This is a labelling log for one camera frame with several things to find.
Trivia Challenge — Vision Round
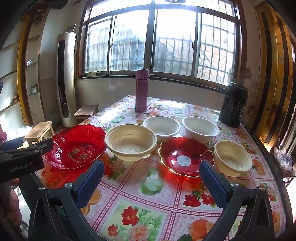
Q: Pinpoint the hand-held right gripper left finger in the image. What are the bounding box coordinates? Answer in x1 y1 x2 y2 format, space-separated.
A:
28 160 105 241

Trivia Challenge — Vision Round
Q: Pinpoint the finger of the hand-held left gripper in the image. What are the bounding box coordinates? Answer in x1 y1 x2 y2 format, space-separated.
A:
0 137 25 151
14 138 54 154

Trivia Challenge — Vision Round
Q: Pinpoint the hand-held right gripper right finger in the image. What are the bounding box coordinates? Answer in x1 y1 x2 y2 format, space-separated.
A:
199 161 281 241

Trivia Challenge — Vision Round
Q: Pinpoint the large red printed plate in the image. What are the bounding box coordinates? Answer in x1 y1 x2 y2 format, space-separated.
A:
45 124 107 169

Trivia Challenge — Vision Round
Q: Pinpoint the small beige ribbed bowl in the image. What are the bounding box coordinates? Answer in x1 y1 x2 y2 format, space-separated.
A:
213 140 253 175

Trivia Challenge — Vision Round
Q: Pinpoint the deep white bowl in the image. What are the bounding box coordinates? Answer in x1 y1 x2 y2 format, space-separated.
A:
182 116 220 144

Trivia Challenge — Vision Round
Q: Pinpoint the small red gold-rimmed plate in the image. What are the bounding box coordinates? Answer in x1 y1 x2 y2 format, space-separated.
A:
158 137 215 178

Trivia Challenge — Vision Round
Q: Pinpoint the large beige ribbed bowl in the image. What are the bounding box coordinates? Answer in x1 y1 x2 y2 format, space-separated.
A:
105 124 158 161

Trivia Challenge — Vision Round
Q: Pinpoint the wide white bowl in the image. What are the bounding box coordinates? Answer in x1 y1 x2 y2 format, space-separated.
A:
142 116 181 142

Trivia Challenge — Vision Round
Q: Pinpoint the person's left hand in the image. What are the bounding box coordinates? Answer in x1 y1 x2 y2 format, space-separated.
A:
0 178 23 232

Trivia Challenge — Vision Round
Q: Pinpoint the wooden stool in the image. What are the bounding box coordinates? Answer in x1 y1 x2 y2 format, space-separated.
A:
24 121 55 149
73 104 99 124

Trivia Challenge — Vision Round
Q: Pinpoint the floral fruit print tablecloth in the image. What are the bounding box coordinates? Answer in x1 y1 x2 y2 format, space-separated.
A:
35 95 289 241

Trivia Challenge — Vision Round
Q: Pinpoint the black-rimmed table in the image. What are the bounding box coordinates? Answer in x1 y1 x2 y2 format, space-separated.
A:
240 120 296 241

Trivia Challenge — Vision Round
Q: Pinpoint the clear plastic bag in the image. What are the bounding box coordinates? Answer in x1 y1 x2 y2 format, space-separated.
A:
274 148 295 176

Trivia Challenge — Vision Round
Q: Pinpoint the dark wooden stand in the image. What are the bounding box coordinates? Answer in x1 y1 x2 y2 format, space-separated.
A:
283 175 296 193

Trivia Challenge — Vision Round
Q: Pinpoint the white tower air conditioner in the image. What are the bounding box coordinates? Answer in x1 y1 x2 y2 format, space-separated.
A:
56 32 78 128

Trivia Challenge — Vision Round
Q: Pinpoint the black electric kettle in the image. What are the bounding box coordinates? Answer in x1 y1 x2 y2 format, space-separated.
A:
218 79 249 128

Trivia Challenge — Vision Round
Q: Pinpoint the purple thermos bottle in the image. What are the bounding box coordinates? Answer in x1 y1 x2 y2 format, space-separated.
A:
135 69 149 113

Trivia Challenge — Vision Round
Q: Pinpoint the golden wooden door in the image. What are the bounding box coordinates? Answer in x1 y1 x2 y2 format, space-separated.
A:
254 0 296 153

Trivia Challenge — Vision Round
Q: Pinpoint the barred window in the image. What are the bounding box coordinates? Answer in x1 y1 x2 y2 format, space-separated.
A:
77 0 245 90

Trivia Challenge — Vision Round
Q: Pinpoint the yellow-framed wall shelf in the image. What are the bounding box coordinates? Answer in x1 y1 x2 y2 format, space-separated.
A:
0 14 47 127

